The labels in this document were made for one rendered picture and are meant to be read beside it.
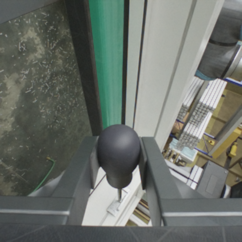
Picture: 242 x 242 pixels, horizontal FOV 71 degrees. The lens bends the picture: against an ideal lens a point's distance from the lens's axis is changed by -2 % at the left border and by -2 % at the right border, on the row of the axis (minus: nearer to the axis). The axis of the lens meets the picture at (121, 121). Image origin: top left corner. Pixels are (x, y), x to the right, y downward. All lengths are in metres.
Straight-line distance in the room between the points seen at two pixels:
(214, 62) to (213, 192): 0.57
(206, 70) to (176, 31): 0.69
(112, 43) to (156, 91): 0.10
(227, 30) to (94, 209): 0.73
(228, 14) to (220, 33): 0.07
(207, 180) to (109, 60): 0.35
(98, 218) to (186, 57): 0.26
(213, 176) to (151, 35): 0.34
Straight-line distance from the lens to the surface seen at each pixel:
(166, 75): 0.22
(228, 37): 0.82
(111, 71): 0.19
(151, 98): 0.26
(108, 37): 0.17
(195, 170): 0.45
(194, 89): 4.88
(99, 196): 0.32
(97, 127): 0.27
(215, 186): 0.45
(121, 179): 0.16
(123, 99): 0.28
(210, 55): 0.85
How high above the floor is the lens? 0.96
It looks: 20 degrees down
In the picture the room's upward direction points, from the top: 119 degrees clockwise
